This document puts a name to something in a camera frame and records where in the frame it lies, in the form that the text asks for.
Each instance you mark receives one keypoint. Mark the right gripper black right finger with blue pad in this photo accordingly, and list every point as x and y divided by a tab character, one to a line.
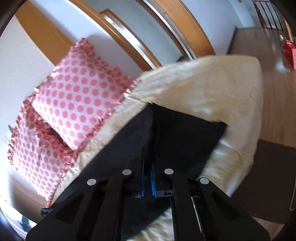
200	210

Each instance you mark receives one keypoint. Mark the pink polka dot pillow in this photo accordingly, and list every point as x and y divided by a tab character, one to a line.
41	157
80	94

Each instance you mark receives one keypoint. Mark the black stair railing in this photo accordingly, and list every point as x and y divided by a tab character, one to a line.
268	15

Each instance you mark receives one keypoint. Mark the dark floor rug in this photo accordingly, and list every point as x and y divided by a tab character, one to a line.
266	192

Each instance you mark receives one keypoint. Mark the red bag on floor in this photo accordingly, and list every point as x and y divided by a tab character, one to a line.
290	51

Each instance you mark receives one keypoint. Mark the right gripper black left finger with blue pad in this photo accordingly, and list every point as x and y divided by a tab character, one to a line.
108	203

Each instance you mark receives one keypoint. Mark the black pants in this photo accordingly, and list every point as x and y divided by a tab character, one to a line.
173	139

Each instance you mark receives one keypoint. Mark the cream patterned bedspread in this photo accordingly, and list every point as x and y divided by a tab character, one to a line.
224	89

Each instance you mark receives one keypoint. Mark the wooden headboard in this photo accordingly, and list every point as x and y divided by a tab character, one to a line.
136	35

